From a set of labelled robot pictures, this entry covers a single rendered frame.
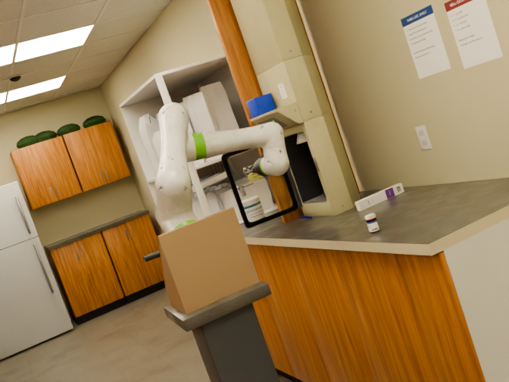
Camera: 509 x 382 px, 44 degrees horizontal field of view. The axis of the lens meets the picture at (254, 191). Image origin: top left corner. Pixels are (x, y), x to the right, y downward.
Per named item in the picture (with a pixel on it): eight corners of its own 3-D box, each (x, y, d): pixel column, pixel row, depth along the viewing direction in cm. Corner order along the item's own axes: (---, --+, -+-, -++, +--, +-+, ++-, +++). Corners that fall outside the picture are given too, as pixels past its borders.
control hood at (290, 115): (274, 131, 330) (268, 113, 329) (304, 122, 300) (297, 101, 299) (255, 138, 326) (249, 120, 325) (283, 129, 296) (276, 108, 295)
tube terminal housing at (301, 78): (342, 200, 344) (296, 63, 337) (376, 198, 314) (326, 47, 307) (304, 216, 334) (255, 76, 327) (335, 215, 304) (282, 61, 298)
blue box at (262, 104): (268, 113, 328) (262, 96, 327) (276, 110, 318) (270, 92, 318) (251, 118, 324) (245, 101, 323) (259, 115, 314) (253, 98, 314)
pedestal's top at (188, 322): (186, 332, 209) (182, 320, 208) (167, 317, 239) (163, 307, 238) (272, 293, 219) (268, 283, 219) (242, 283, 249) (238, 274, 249)
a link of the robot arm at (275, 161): (273, 176, 273) (295, 173, 277) (267, 148, 273) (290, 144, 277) (260, 179, 286) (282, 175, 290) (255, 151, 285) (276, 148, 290)
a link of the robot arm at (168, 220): (172, 227, 222) (150, 194, 234) (173, 257, 233) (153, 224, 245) (205, 214, 227) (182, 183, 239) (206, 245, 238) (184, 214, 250)
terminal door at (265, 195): (299, 208, 332) (274, 136, 328) (246, 230, 324) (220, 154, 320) (298, 208, 332) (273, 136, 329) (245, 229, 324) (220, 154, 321)
